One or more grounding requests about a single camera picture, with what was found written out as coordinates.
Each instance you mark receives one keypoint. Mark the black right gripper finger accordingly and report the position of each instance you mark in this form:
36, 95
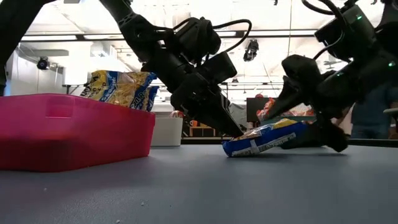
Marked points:
287, 99
323, 135

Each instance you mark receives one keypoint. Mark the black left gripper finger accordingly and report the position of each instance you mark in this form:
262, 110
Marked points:
211, 116
229, 113

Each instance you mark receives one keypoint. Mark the orange Maruchan ramen pack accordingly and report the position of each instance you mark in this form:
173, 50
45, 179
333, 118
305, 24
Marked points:
298, 110
266, 109

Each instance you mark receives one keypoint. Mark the red Maruchan ramen pack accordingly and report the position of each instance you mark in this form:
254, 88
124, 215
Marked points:
177, 114

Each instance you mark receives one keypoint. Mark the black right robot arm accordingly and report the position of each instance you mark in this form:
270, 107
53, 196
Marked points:
385, 37

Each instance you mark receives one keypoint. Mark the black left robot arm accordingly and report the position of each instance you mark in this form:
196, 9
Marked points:
136, 28

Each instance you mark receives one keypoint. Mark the small wooden shelf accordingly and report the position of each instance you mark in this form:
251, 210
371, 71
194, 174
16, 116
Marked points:
202, 130

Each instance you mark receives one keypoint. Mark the teal plastic bin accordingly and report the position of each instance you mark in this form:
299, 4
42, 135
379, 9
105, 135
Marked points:
303, 118

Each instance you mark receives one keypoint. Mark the person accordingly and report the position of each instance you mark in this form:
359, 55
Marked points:
373, 112

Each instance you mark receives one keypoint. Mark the black overhead rig bar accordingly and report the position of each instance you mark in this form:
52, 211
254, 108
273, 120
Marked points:
264, 32

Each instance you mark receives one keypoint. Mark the pink plastic bin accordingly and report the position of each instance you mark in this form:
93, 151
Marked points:
62, 140

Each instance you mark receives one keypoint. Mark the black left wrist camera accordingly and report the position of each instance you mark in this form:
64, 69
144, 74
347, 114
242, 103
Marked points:
199, 40

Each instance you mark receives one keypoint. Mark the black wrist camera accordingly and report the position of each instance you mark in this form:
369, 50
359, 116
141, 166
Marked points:
199, 40
345, 34

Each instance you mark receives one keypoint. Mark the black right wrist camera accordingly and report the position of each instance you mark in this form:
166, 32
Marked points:
345, 34

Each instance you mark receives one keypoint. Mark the black ceiling camera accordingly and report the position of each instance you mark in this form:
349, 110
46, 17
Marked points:
250, 49
43, 63

